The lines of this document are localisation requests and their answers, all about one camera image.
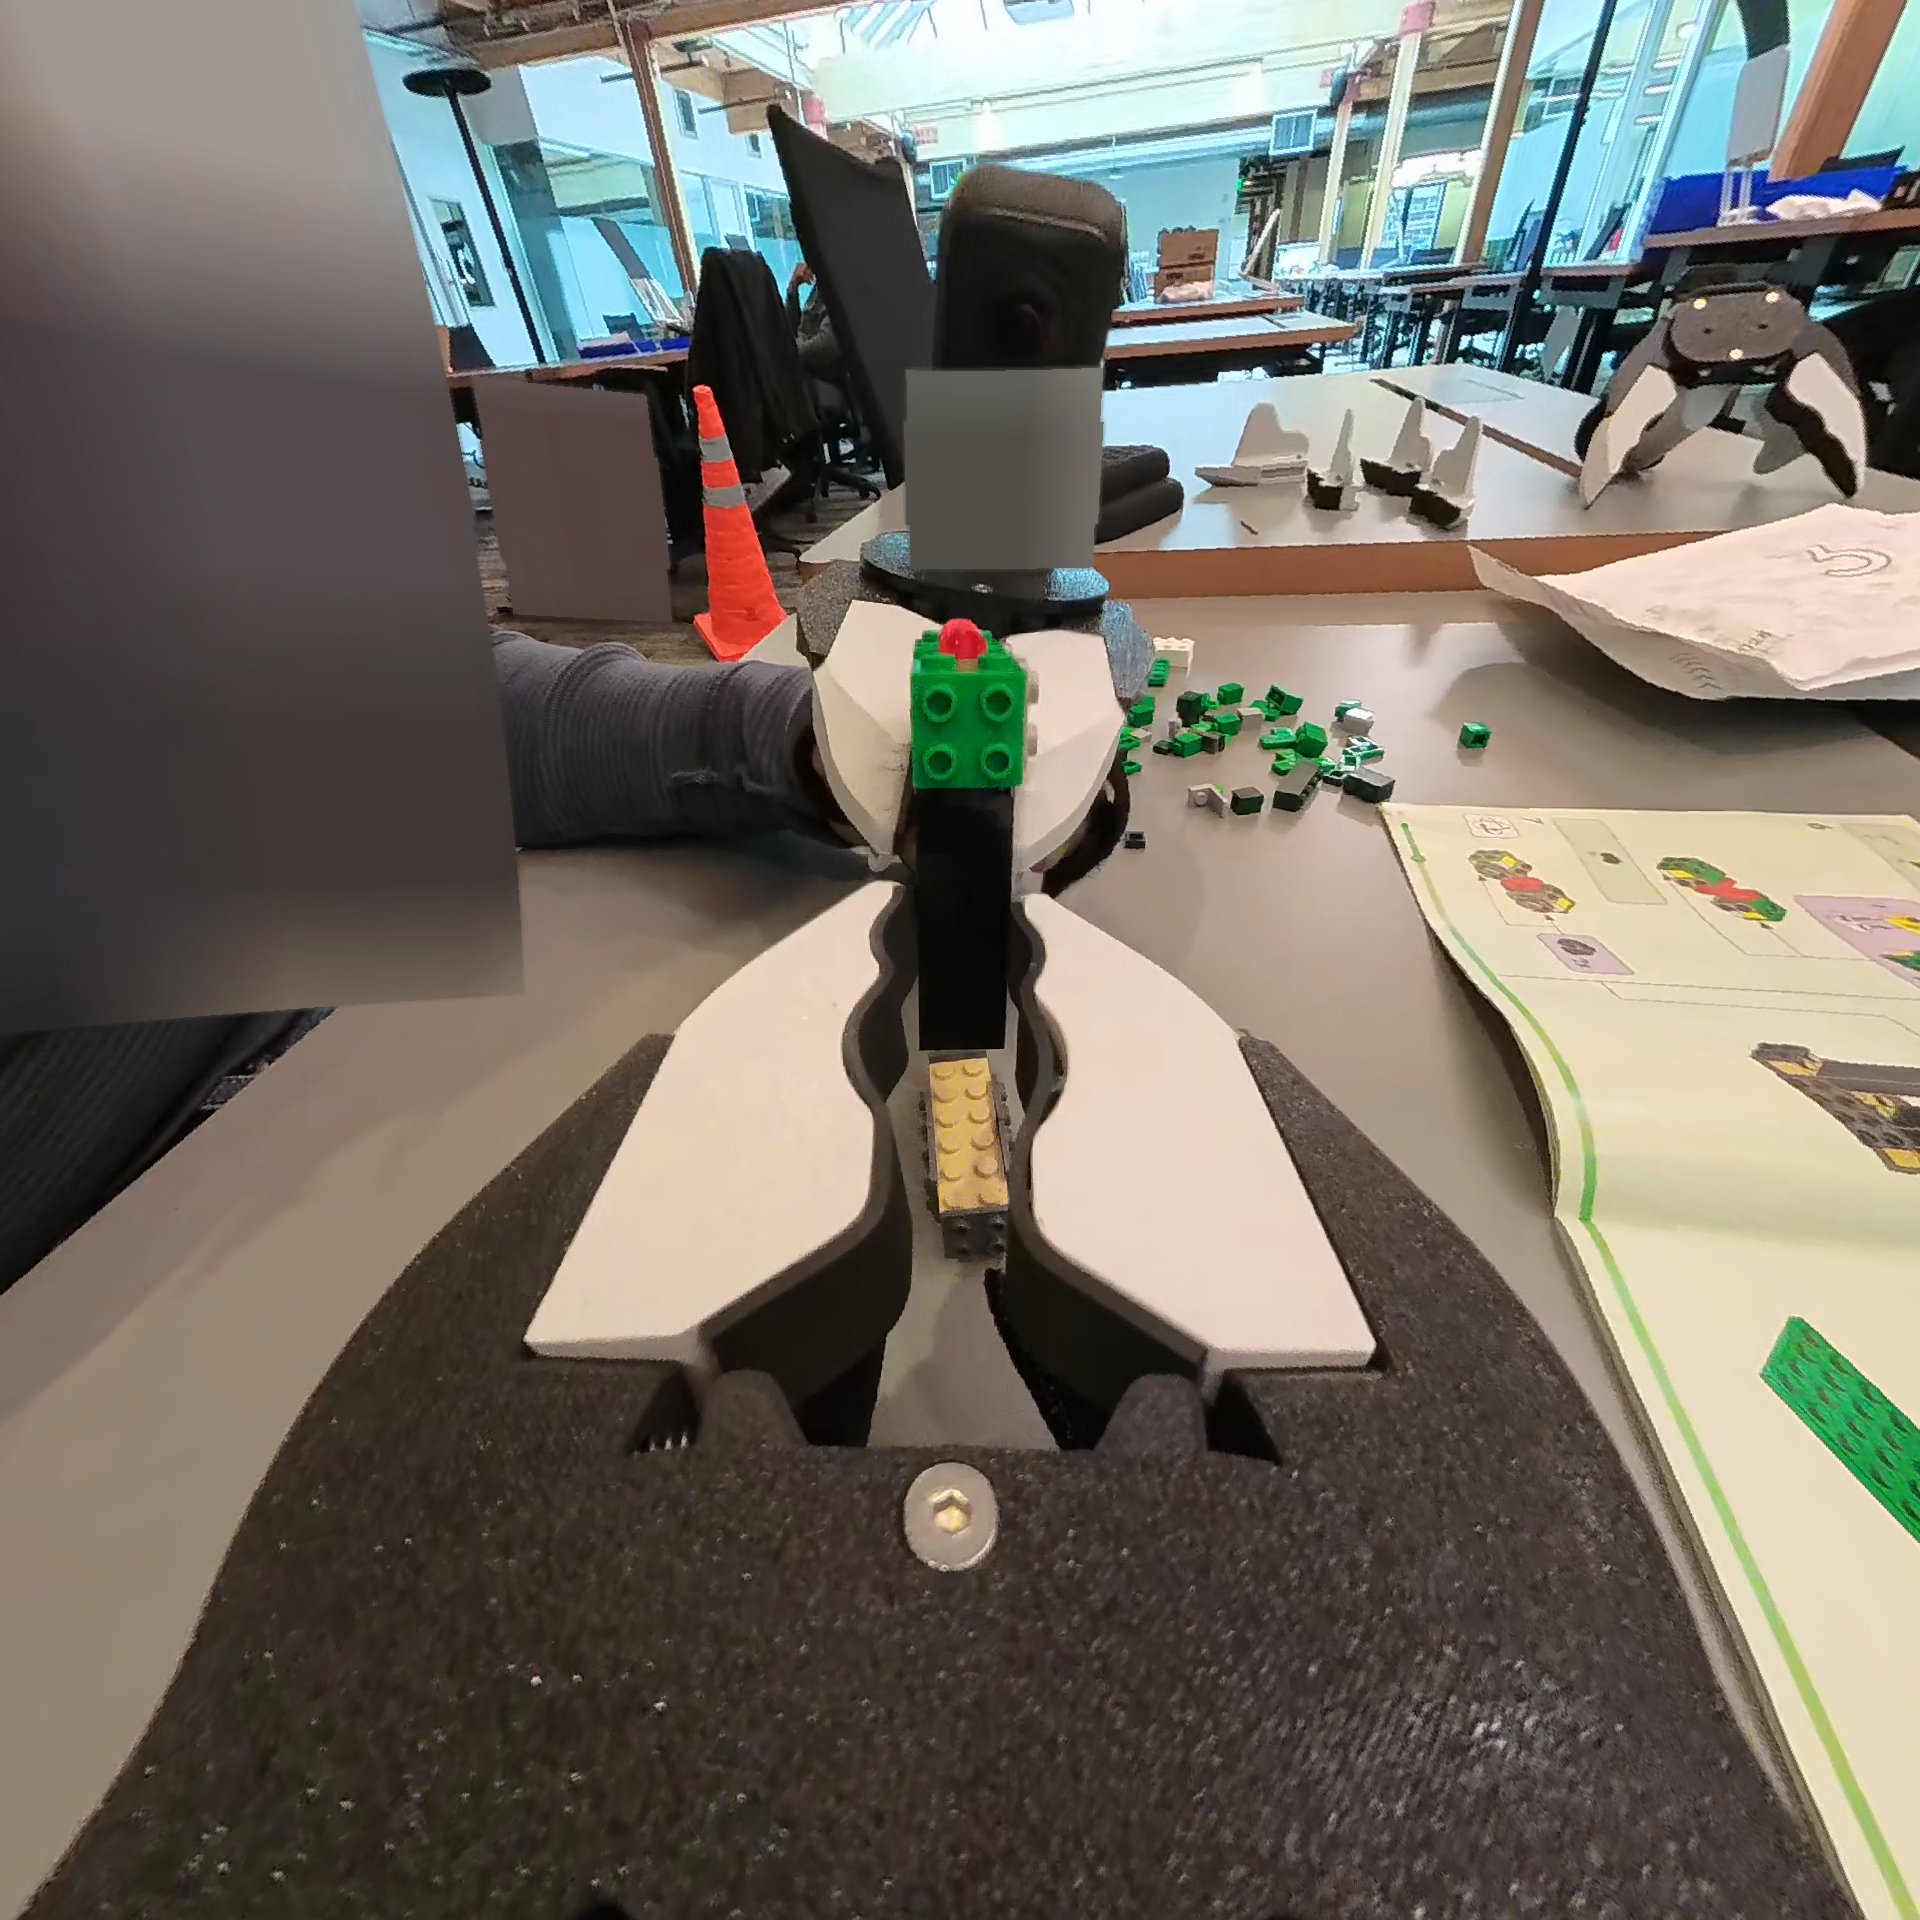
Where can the person's dark clothing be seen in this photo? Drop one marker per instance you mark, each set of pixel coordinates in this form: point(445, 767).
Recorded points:
point(91, 1126)

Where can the black padded object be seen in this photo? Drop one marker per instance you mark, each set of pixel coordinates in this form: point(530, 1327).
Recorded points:
point(1133, 486)

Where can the office chair with jacket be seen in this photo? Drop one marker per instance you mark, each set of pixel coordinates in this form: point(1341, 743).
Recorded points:
point(733, 359)

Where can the white paper bag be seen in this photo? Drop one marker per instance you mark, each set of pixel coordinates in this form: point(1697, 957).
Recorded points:
point(1728, 600)

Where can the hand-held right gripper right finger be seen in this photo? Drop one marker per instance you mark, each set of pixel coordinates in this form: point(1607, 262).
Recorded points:
point(1202, 1184)

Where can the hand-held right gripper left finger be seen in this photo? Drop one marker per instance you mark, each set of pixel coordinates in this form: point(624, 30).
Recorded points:
point(722, 1171)

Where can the black floor lamp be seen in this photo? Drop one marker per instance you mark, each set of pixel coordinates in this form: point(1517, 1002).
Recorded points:
point(449, 78)

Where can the person's left forearm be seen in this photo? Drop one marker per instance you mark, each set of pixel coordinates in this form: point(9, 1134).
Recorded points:
point(643, 735)

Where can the idle gripper with grey fingers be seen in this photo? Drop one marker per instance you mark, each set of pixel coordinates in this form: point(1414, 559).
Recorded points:
point(1728, 338)

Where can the orange traffic cone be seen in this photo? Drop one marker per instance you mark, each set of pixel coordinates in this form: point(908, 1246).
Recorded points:
point(733, 571)

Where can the brick instruction booklet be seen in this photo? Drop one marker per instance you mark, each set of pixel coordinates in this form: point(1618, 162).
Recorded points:
point(1697, 1079)

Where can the black monitor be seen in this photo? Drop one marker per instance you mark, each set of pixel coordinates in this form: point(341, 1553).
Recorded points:
point(856, 300)

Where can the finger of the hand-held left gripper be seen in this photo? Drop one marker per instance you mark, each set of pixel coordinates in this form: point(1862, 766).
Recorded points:
point(869, 720)
point(1075, 720)

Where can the toy brick assembly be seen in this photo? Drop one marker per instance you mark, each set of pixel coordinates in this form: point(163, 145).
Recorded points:
point(969, 720)

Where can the wooden edged table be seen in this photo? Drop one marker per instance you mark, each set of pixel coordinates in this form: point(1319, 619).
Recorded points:
point(1501, 501)

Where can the pile of green bricks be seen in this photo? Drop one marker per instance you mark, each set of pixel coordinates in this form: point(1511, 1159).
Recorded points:
point(1292, 738)

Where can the loose grey finger part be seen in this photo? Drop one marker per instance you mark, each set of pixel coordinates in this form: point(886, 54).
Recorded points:
point(1402, 450)
point(1336, 473)
point(1253, 450)
point(1450, 479)

